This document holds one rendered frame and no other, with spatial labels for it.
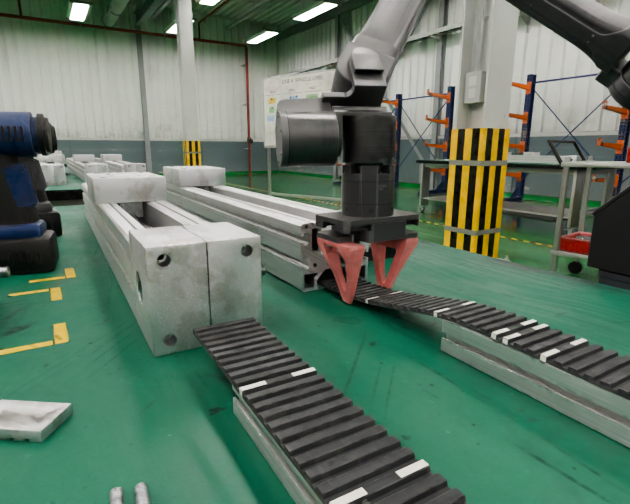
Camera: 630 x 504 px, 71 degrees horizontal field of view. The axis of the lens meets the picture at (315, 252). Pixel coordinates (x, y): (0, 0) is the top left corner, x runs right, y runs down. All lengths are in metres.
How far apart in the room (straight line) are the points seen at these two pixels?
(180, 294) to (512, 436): 0.27
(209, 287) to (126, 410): 0.12
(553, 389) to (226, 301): 0.26
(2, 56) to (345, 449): 15.48
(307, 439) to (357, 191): 0.30
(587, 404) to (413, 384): 0.11
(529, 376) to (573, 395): 0.03
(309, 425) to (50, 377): 0.23
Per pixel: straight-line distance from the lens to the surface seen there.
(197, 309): 0.40
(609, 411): 0.34
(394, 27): 0.62
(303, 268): 0.54
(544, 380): 0.36
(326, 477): 0.22
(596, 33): 0.82
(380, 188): 0.47
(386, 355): 0.39
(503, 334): 0.37
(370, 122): 0.47
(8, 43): 15.65
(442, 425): 0.31
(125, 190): 0.78
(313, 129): 0.45
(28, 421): 0.34
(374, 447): 0.23
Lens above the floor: 0.95
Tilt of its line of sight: 13 degrees down
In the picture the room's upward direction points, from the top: straight up
